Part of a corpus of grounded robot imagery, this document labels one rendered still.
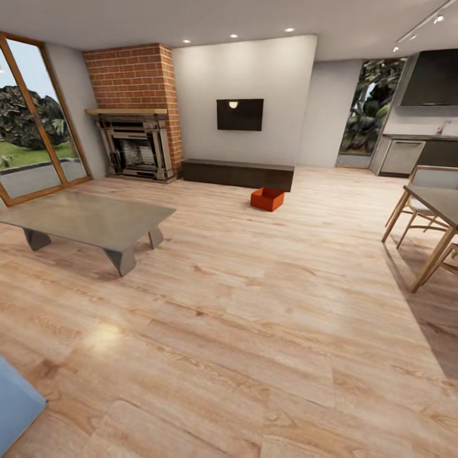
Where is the storage box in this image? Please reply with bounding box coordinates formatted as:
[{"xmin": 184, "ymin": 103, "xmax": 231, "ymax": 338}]
[{"xmin": 250, "ymin": 187, "xmax": 285, "ymax": 212}]

